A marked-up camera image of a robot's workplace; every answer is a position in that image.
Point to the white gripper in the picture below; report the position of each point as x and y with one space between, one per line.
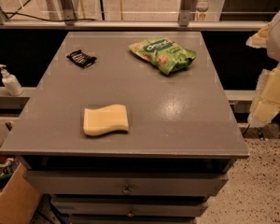
266 103

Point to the black snack packet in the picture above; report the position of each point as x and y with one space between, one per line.
81 59

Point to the yellow sponge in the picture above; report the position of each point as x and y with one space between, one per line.
105 120

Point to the grey drawer cabinet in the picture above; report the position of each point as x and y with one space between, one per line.
112 140

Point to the white pump bottle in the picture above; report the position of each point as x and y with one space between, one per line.
11 83

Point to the cardboard box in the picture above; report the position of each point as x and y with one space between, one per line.
18 200

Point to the metal railing frame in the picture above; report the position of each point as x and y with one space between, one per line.
132 15

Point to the green rice chip bag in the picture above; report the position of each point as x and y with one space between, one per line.
164 53

